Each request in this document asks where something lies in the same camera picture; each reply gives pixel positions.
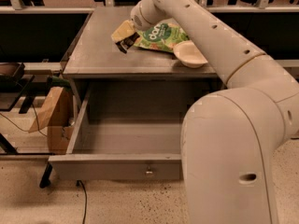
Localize small metal drawer knob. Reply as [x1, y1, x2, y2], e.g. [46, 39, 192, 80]
[145, 166, 153, 176]

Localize black rxbar chocolate bar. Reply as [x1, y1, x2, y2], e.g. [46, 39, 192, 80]
[116, 33, 139, 54]

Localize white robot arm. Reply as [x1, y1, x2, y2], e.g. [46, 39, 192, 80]
[125, 0, 299, 224]

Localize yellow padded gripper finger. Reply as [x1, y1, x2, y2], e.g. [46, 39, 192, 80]
[111, 20, 135, 43]

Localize white paper bowl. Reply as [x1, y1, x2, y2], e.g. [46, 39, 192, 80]
[173, 40, 207, 68]

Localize black stand at left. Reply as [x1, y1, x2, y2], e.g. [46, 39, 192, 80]
[0, 62, 36, 156]

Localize grey wooden cabinet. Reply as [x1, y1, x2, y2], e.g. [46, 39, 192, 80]
[64, 7, 225, 119]

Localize green chips bag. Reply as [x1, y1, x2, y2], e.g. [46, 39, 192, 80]
[134, 22, 189, 53]

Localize brown cardboard box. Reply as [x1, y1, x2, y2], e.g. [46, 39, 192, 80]
[29, 87, 74, 154]

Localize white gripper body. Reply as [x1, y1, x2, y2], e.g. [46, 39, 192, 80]
[130, 0, 167, 31]

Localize black floor cable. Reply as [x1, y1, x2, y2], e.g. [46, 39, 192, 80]
[76, 179, 89, 224]

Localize grey open top drawer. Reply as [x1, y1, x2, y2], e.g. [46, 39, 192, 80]
[49, 84, 188, 181]

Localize thin black cable left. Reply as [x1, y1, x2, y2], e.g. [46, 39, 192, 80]
[0, 103, 49, 138]

